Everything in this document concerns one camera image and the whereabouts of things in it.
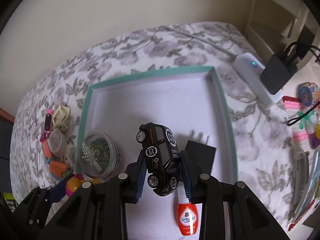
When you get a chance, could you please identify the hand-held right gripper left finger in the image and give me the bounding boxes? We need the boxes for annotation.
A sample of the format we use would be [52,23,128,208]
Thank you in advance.
[42,158,148,240]

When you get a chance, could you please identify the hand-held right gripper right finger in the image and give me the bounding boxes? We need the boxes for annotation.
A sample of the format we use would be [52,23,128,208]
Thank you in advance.
[180,150,292,240]

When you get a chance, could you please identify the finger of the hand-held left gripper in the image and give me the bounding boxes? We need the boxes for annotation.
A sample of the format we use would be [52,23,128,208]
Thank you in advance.
[46,176,75,203]

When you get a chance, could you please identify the pink puppy figure toy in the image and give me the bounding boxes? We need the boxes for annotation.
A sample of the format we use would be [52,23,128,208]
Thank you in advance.
[65,174,87,197]

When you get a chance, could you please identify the orange blue toy block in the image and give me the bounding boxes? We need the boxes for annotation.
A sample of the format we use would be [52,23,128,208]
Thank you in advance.
[41,140,57,165]
[49,160,73,180]

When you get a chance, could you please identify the black charger plug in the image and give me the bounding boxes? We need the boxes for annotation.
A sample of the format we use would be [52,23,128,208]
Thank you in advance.
[184,131,217,177]

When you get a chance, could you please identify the black toy car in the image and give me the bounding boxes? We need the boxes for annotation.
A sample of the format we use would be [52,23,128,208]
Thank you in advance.
[136,122,181,197]

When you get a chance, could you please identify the red white glue bottle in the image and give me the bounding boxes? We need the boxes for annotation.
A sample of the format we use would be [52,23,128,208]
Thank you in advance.
[176,189,199,236]

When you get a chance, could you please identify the round clear bead tin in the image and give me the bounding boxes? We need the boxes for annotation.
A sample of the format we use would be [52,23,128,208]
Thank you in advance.
[79,132,122,180]

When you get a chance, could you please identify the white smartwatch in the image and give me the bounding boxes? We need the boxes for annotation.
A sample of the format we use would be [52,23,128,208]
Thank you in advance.
[47,129,67,157]

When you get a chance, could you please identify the pink smart band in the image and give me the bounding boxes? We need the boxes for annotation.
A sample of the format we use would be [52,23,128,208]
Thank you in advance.
[40,109,55,142]

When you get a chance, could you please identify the cream hair claw clip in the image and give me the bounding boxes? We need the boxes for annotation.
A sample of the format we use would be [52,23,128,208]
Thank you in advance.
[52,105,71,132]

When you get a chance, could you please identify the teal cardboard box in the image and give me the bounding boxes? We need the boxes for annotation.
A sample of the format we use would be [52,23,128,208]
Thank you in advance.
[75,66,238,240]

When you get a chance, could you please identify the white power strip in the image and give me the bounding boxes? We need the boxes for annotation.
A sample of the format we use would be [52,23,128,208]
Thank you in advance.
[233,52,284,110]

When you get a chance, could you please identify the colourful book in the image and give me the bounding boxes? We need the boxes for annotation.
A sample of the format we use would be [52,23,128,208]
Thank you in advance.
[291,147,320,230]

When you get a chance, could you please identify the pink white crochet mat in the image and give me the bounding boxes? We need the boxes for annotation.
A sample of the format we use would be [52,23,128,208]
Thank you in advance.
[282,95,320,160]

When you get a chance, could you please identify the floral grey white blanket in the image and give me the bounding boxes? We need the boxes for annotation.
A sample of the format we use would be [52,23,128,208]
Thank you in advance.
[11,22,298,230]

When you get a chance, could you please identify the black power adapter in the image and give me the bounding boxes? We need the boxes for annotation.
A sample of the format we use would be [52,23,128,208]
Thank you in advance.
[260,54,299,95]

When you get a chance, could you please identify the colourful tape roll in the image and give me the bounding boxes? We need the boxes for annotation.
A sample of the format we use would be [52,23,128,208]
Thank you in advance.
[297,82,320,105]

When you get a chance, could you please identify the white shelf unit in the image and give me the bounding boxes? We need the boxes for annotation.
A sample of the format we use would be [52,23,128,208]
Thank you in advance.
[244,0,320,63]

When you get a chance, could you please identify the black cable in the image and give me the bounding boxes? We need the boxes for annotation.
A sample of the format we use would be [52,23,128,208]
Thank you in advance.
[282,41,320,64]
[287,102,320,127]

